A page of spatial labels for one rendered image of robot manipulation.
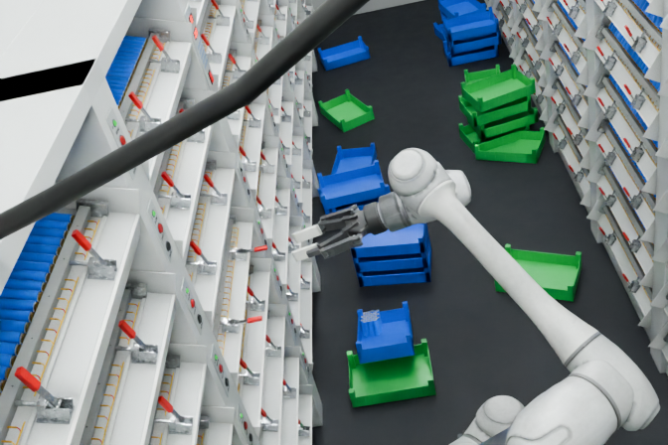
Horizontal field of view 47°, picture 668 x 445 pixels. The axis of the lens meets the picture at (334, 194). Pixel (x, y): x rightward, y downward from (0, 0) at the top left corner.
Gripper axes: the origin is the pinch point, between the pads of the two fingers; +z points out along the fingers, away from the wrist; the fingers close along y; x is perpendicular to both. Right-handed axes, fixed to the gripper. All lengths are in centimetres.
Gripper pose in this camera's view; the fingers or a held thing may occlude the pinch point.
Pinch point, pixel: (304, 243)
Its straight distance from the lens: 187.9
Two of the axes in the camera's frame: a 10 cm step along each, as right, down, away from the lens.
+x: -4.0, -7.4, -5.4
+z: -9.1, 3.4, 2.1
